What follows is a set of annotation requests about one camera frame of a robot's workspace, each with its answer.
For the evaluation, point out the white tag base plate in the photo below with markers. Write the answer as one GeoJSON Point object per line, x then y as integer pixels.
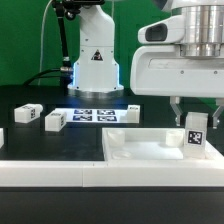
{"type": "Point", "coordinates": [93, 115]}

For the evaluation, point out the white obstacle fence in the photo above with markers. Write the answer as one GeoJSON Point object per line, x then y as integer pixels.
{"type": "Point", "coordinates": [112, 173]}

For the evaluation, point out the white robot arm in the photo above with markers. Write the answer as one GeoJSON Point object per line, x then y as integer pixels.
{"type": "Point", "coordinates": [95, 71]}

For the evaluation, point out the white square tabletop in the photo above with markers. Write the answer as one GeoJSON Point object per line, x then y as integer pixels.
{"type": "Point", "coordinates": [144, 144]}

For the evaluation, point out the white block left edge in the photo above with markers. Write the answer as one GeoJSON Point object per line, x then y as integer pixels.
{"type": "Point", "coordinates": [1, 137]}

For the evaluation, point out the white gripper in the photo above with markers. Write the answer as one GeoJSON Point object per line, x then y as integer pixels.
{"type": "Point", "coordinates": [182, 56]}

